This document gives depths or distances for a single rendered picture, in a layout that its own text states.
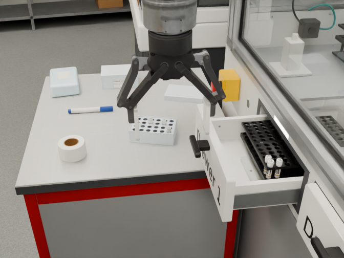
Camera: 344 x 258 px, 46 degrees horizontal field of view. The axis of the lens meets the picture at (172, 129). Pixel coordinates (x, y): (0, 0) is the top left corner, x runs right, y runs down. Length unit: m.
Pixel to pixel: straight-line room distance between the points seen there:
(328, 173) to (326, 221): 0.08
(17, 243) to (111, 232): 0.89
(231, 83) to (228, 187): 0.46
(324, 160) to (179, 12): 0.34
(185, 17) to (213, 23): 0.96
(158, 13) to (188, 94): 0.71
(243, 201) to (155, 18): 0.38
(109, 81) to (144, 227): 0.53
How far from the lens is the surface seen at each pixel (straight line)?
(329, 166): 0.72
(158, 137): 1.11
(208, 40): 1.63
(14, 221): 2.10
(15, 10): 4.76
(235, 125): 0.99
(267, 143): 0.90
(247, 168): 0.91
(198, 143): 0.86
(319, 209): 0.73
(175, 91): 1.35
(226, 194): 0.76
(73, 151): 1.06
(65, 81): 1.41
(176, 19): 0.66
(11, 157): 2.52
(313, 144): 0.76
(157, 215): 1.13
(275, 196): 0.83
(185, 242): 1.22
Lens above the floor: 1.40
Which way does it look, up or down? 32 degrees down
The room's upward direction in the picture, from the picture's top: straight up
